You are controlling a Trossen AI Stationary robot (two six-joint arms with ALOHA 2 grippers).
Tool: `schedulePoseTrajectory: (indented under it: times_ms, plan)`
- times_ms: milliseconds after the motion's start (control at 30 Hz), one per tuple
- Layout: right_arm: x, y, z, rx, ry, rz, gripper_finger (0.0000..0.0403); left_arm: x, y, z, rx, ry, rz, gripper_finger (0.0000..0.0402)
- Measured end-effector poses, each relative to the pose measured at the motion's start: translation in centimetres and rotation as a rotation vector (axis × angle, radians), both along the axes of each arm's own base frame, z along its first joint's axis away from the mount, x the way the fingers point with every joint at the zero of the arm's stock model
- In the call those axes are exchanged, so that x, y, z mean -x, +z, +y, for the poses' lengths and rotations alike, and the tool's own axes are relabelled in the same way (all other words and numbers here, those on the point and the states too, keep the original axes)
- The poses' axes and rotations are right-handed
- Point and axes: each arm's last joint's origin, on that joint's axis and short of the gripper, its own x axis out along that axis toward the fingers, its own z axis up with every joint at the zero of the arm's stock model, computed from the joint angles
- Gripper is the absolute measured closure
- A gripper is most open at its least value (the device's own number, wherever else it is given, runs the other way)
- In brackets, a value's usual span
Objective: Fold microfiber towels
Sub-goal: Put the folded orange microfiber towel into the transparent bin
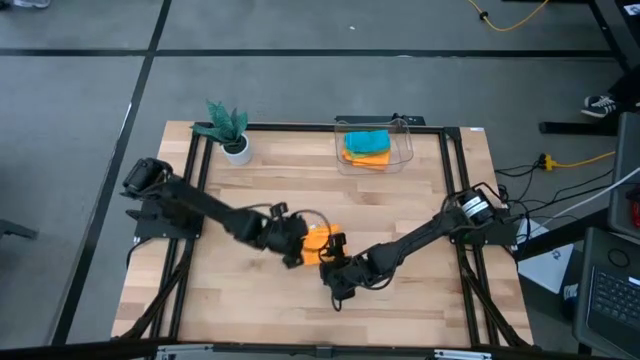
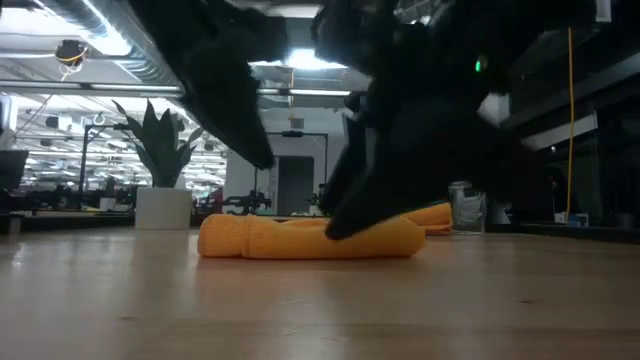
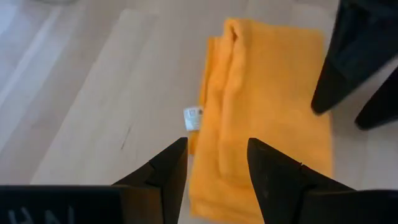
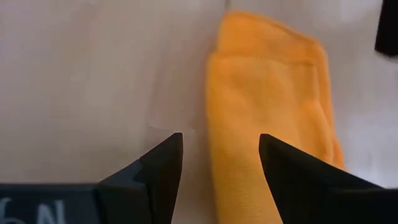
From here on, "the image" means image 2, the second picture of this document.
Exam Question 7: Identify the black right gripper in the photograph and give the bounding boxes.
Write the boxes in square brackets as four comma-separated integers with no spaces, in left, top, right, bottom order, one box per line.
[318,59,546,241]

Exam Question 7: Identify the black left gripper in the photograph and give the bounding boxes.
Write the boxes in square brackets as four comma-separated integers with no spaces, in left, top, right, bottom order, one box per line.
[177,9,289,171]

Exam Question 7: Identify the orange microfiber towel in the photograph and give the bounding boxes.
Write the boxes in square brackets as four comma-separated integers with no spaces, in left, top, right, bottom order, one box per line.
[196,213,428,261]
[402,201,454,237]

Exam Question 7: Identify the green artificial plant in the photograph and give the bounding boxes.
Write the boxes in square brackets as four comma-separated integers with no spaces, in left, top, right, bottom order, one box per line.
[111,98,206,189]

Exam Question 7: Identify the white plant pot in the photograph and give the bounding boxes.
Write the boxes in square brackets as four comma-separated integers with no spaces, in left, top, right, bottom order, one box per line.
[134,187,194,231]

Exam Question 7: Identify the clear plastic bin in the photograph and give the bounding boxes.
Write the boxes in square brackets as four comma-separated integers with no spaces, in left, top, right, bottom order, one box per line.
[446,180,489,235]

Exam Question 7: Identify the black ceiling-mounted device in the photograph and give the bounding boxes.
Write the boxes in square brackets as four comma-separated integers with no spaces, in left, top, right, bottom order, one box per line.
[54,39,90,69]

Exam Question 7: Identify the dark monitor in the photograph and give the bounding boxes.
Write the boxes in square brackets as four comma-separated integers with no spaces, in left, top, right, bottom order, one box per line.
[0,149,30,192]

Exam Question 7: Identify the black aluminium table frame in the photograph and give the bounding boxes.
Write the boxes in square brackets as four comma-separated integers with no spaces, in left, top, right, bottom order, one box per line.
[0,209,331,236]

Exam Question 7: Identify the yellow cable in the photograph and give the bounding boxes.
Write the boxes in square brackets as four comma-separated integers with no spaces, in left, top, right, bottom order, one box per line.
[566,27,577,219]

